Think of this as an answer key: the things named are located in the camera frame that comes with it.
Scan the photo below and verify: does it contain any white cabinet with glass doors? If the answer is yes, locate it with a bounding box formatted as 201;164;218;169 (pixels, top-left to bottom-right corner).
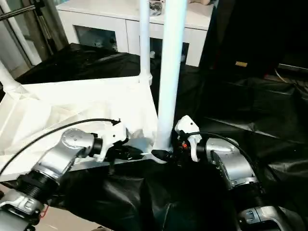
56;0;215;68

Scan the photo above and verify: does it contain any long black bar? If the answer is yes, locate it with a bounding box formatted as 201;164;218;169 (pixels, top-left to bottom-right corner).
277;63;308;72

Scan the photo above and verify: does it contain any grey curtain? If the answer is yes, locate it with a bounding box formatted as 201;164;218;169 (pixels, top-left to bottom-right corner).
36;0;71;57

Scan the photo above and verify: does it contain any black backdrop cloth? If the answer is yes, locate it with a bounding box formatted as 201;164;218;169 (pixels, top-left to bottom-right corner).
199;0;308;78

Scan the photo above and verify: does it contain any white upright pipe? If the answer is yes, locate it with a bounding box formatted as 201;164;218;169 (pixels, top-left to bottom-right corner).
0;0;42;66

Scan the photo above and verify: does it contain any grey metal rod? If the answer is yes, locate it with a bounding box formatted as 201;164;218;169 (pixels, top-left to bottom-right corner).
0;5;37;22

